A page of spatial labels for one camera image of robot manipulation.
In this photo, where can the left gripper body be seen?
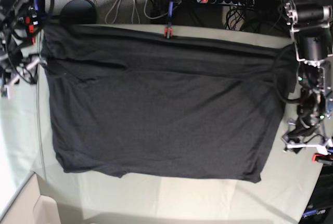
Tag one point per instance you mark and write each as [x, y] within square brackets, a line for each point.
[299, 136]

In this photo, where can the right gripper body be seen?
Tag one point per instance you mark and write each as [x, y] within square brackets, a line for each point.
[26, 70]

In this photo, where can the black t-shirt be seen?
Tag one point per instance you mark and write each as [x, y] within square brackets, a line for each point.
[124, 102]

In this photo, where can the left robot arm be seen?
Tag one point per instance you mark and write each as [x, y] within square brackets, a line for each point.
[310, 23]

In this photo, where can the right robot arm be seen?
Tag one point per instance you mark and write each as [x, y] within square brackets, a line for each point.
[21, 23]

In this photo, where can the right black orange clamp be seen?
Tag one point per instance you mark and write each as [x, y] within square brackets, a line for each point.
[323, 159]

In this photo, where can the black orange clamp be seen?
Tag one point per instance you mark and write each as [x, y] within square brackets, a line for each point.
[168, 28]
[323, 159]
[34, 17]

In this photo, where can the left black orange clamp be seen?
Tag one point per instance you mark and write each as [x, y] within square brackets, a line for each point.
[34, 17]

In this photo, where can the round black stool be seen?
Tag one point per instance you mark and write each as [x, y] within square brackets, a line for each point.
[78, 12]

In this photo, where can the cardboard box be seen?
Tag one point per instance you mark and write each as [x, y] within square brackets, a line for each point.
[28, 205]

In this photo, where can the middle black orange clamp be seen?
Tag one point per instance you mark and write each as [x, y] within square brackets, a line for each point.
[168, 28]

